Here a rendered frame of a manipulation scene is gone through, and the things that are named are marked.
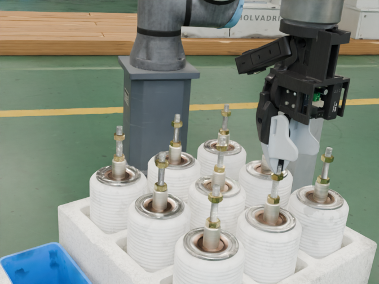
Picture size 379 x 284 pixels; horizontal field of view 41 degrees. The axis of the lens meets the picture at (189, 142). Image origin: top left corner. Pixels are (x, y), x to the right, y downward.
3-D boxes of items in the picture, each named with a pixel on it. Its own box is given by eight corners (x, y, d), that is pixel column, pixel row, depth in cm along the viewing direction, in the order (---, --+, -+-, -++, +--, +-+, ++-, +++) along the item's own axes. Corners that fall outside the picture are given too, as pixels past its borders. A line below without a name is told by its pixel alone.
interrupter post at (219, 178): (211, 183, 85) (213, 166, 83) (225, 186, 84) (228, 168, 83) (208, 190, 83) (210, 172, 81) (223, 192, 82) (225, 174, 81)
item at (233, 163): (242, 221, 108) (252, 143, 101) (230, 244, 100) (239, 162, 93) (200, 210, 111) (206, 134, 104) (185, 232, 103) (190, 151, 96)
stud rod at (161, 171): (155, 197, 76) (158, 151, 73) (162, 196, 76) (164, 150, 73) (158, 200, 75) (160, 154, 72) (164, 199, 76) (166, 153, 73)
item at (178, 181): (135, 239, 100) (138, 155, 92) (176, 226, 105) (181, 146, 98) (162, 265, 92) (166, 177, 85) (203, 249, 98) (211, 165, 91)
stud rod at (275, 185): (268, 208, 75) (274, 163, 72) (274, 209, 75) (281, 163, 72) (268, 212, 74) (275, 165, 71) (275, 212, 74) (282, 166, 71)
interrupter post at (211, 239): (212, 253, 67) (215, 232, 65) (198, 246, 68) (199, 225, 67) (223, 245, 68) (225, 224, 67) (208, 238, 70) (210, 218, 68)
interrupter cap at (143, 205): (125, 203, 77) (125, 199, 77) (166, 191, 81) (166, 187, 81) (152, 226, 72) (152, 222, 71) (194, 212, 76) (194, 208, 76)
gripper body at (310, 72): (304, 131, 62) (320, 32, 57) (255, 110, 68) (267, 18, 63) (343, 121, 66) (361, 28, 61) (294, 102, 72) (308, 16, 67)
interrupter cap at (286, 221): (286, 207, 79) (287, 203, 79) (303, 234, 72) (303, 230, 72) (239, 208, 78) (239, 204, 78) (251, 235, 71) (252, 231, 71)
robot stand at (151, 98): (116, 152, 153) (117, 55, 141) (175, 149, 158) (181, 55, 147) (127, 181, 137) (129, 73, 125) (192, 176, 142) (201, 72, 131)
